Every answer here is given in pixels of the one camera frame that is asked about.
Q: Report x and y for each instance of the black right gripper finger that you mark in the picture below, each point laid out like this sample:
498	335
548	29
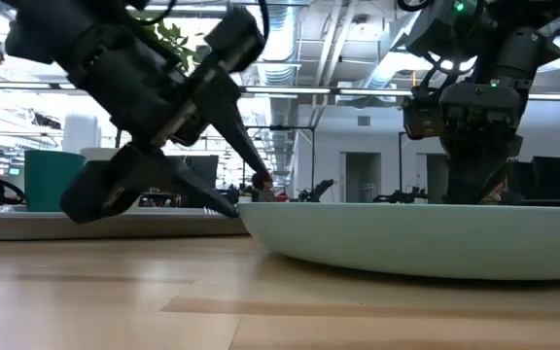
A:
508	163
467	175

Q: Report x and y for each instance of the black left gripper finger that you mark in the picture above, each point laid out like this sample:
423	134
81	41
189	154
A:
115	185
236	34

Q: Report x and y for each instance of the dark green cup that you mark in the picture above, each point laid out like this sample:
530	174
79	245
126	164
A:
51	180

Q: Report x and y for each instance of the mint green plate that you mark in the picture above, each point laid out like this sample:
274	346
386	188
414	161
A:
406	238

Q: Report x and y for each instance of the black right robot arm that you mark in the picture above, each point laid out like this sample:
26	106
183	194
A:
518	48

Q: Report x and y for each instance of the black background robot arm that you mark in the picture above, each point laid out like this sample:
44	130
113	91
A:
401	197
319	189

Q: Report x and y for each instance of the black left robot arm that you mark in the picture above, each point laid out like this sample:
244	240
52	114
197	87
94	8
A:
32	34

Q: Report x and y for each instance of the grey plastic tray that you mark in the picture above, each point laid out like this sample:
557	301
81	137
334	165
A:
115	226

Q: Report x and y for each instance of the white plant pot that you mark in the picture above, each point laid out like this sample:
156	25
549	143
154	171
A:
97	154

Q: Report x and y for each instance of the green leafy plant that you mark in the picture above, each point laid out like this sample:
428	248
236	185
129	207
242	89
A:
175	41

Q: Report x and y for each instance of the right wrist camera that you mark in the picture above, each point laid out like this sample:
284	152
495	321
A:
422	119

